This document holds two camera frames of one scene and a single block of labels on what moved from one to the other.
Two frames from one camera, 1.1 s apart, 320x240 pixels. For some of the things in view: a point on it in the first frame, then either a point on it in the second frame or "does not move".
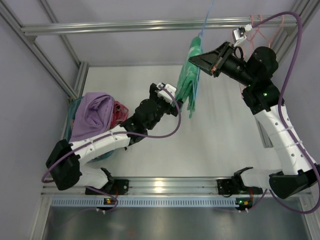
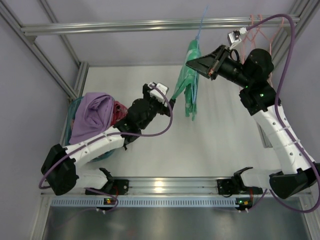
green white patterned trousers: x=189 y=81 does not move
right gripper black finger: x=218 y=51 does not move
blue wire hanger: x=196 y=83 to x=194 y=97
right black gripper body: x=220 y=61 does not move
